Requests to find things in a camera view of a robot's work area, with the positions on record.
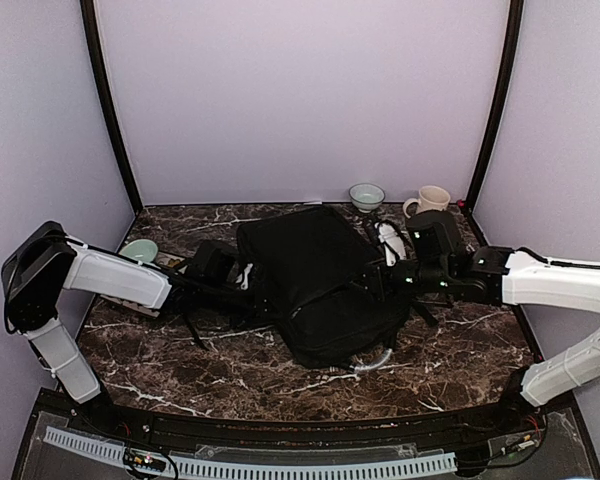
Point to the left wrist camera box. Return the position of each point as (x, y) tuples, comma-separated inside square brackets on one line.
[(212, 262)]

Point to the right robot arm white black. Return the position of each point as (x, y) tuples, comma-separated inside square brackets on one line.
[(516, 278)]

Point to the small circuit board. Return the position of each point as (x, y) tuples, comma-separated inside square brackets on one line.
[(518, 444), (141, 461)]

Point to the black frame post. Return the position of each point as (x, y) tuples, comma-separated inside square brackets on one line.
[(501, 89), (103, 88)]

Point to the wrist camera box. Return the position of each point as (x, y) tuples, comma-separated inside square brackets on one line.
[(434, 233), (212, 262)]

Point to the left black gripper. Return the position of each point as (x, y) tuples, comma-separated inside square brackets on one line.
[(255, 315)]

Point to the floral square coaster mat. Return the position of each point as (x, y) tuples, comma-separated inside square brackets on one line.
[(163, 259)]

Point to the cream mug with print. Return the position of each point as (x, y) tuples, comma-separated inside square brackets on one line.
[(429, 197)]

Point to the left black frame post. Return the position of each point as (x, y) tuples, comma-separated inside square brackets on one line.
[(103, 88)]

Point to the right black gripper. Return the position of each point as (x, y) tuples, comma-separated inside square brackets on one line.
[(379, 287)]

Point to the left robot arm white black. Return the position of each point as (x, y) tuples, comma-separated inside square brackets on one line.
[(51, 263)]

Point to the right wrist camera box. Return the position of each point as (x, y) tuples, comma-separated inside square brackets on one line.
[(434, 233)]

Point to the small white blue bowl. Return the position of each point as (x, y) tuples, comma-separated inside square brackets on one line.
[(366, 197)]

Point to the small circuit board left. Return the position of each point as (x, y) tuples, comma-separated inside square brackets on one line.
[(141, 461)]

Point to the celadon green bowl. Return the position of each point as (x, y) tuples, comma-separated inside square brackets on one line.
[(140, 250)]

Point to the small circuit board right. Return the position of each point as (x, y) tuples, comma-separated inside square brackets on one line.
[(518, 444)]

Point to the right black frame post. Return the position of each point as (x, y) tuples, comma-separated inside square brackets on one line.
[(501, 89)]

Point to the black front rail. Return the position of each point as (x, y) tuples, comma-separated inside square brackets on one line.
[(455, 430)]

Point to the white slotted cable duct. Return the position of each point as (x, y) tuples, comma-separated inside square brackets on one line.
[(215, 462)]

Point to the black student backpack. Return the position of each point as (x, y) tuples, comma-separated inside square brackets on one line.
[(308, 268)]

